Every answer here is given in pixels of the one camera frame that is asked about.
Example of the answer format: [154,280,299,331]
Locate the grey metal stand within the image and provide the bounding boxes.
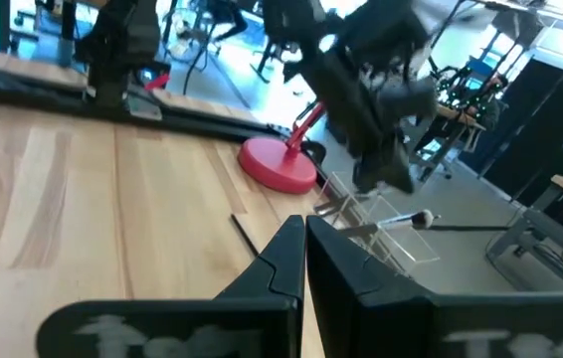
[484,206,563,292]

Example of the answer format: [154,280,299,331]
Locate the wooden-top workbench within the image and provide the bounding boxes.
[410,101,489,183]

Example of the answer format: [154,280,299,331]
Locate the silver-ferrule black makeup brush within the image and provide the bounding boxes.
[316,194,360,218]

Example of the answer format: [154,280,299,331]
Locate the black partition panels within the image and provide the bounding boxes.
[460,54,563,205]

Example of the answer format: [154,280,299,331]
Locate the red desk lamp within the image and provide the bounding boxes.
[237,101,326,196]

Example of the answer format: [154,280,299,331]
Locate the white-tipped black makeup brush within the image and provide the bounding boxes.
[338,208,443,241]

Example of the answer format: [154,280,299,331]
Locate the clear acrylic organizer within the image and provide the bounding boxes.
[312,171,442,277]

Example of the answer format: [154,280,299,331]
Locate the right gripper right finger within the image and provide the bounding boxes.
[305,214,563,358]

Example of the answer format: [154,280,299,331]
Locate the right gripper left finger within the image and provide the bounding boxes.
[36,214,308,358]

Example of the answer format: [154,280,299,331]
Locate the person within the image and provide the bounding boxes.
[463,74,509,133]

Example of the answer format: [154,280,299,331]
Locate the black comb-head makeup brush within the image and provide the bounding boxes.
[230,213,262,258]

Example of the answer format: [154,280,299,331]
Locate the black table clamp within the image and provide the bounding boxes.
[300,138,330,168]

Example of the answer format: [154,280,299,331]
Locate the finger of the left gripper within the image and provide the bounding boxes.
[380,145,416,196]
[353,147,383,196]

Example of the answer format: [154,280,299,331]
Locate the background robot arms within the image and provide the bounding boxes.
[433,64,491,108]

